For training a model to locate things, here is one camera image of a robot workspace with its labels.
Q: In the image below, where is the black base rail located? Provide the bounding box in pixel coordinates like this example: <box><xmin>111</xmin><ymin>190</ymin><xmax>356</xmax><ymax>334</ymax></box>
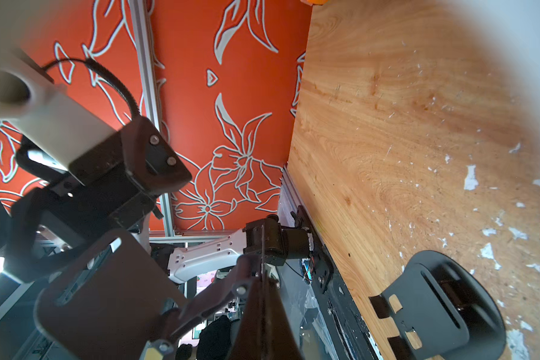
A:
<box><xmin>277</xmin><ymin>205</ymin><xmax>382</xmax><ymax>359</ymax></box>

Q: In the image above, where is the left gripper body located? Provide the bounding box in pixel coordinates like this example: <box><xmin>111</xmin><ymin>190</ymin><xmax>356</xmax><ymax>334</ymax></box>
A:
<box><xmin>4</xmin><ymin>116</ymin><xmax>192</xmax><ymax>283</ymax></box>

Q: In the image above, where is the purple phone stand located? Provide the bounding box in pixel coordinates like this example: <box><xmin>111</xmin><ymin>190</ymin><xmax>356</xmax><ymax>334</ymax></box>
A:
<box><xmin>34</xmin><ymin>229</ymin><xmax>260</xmax><ymax>359</ymax></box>

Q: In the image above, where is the dark grey phone stand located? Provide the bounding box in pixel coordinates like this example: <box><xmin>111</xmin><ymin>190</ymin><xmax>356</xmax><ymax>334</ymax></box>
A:
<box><xmin>370</xmin><ymin>250</ymin><xmax>506</xmax><ymax>359</ymax></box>

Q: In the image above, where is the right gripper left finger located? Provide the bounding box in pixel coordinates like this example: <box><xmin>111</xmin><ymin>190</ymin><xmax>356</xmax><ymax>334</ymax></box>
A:
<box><xmin>227</xmin><ymin>278</ymin><xmax>269</xmax><ymax>359</ymax></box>

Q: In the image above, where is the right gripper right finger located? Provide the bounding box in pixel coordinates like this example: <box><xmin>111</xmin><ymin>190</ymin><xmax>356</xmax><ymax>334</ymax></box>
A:
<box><xmin>262</xmin><ymin>277</ymin><xmax>302</xmax><ymax>359</ymax></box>

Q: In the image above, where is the orange tool case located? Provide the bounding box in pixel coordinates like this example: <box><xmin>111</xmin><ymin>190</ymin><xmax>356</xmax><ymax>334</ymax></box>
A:
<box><xmin>301</xmin><ymin>0</ymin><xmax>329</xmax><ymax>6</ymax></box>

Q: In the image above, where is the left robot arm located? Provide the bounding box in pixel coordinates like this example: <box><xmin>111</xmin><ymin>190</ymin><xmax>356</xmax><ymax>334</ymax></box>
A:
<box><xmin>5</xmin><ymin>116</ymin><xmax>334</xmax><ymax>290</ymax></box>

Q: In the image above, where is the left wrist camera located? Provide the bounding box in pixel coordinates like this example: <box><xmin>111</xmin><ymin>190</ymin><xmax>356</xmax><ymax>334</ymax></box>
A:
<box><xmin>0</xmin><ymin>51</ymin><xmax>116</xmax><ymax>182</ymax></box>

